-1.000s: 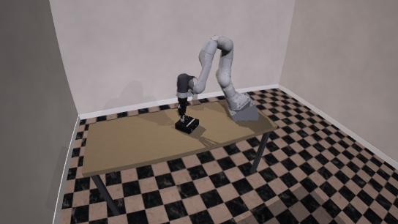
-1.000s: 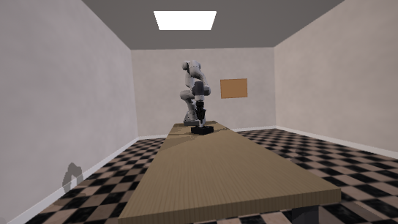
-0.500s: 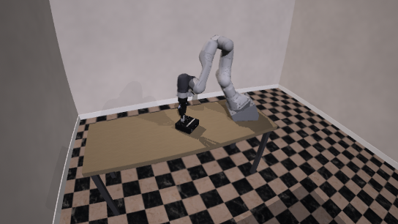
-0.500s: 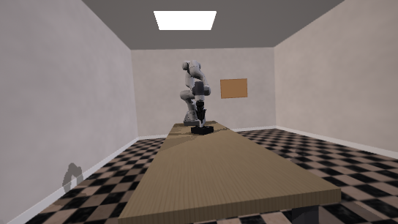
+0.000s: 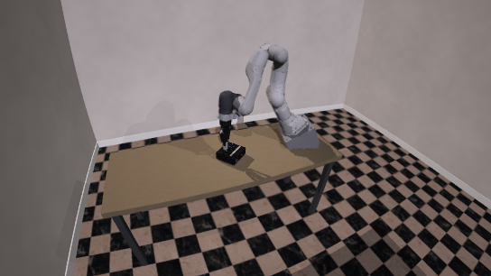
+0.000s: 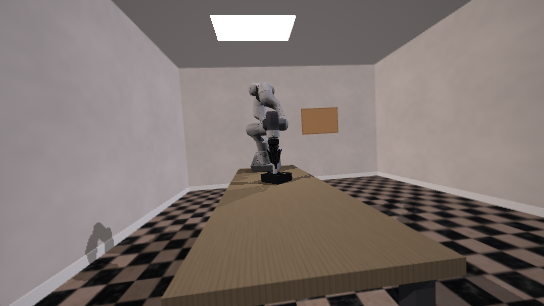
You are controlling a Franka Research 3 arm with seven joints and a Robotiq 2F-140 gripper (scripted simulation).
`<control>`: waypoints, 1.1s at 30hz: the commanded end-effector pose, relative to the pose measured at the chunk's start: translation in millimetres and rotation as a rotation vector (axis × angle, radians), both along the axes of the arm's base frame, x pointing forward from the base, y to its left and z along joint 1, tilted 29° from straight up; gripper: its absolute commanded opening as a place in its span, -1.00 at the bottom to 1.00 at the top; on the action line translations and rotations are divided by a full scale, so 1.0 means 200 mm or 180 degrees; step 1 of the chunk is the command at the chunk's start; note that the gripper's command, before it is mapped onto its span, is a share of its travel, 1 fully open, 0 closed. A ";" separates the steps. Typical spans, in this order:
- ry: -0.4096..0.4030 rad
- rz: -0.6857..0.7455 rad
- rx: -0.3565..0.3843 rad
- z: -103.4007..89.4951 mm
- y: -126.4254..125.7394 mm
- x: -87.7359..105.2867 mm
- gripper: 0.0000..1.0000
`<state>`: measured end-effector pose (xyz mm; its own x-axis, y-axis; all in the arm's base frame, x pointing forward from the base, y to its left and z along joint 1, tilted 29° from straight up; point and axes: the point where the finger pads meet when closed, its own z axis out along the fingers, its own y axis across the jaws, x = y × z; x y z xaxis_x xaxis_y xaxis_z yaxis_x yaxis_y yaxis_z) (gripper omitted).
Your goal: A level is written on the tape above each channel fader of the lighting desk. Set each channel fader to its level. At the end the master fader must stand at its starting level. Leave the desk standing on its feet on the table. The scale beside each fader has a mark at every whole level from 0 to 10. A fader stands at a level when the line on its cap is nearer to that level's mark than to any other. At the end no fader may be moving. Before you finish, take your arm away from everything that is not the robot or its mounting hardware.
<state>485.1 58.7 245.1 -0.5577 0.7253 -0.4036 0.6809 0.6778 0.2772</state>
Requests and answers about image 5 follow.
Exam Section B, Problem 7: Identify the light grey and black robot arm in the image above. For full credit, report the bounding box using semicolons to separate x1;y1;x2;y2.
218;43;309;136

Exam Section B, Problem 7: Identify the black lighting desk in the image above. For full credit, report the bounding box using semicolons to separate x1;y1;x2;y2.
216;142;246;165

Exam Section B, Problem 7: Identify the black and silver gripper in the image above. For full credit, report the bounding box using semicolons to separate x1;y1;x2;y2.
219;120;232;150

